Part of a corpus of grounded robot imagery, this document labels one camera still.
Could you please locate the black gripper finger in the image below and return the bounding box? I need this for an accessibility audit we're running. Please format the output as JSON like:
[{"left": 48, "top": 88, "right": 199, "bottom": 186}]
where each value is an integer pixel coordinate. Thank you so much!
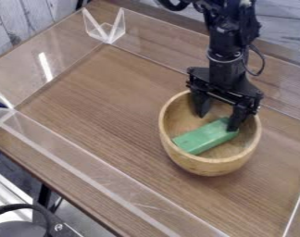
[
  {"left": 226, "top": 104, "right": 248, "bottom": 131},
  {"left": 191, "top": 92, "right": 210, "bottom": 118}
]

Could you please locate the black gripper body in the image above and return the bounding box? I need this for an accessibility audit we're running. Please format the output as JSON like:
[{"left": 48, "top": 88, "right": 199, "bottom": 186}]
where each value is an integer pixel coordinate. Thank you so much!
[{"left": 186, "top": 52, "right": 263, "bottom": 115}]

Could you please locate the green rectangular block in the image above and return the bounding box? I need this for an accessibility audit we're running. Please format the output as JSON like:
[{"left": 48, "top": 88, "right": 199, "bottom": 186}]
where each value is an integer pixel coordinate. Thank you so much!
[{"left": 172, "top": 118, "right": 239, "bottom": 156}]

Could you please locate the brown wooden bowl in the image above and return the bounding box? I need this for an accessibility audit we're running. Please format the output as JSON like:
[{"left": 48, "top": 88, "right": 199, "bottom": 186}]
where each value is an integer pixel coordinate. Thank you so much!
[{"left": 158, "top": 91, "right": 262, "bottom": 177}]

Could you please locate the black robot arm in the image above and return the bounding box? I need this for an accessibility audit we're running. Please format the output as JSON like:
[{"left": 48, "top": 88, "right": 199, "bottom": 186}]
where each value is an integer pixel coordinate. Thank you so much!
[{"left": 158, "top": 0, "right": 263, "bottom": 131}]

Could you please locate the black table leg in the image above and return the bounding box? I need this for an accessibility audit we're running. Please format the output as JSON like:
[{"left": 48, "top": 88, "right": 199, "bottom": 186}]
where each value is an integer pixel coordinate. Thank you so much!
[{"left": 37, "top": 184, "right": 51, "bottom": 208}]

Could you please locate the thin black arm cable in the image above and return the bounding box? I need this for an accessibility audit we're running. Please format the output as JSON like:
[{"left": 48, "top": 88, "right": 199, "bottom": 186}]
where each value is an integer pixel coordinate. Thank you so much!
[{"left": 242, "top": 43, "right": 266, "bottom": 78}]

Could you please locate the clear acrylic tray wall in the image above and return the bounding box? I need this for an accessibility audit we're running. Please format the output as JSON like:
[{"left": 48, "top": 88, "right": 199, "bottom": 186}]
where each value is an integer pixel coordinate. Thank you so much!
[{"left": 0, "top": 0, "right": 300, "bottom": 237}]

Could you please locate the grey metal base plate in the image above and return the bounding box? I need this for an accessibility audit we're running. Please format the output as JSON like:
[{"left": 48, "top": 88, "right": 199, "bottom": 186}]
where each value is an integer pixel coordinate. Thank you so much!
[{"left": 0, "top": 215, "right": 83, "bottom": 237}]

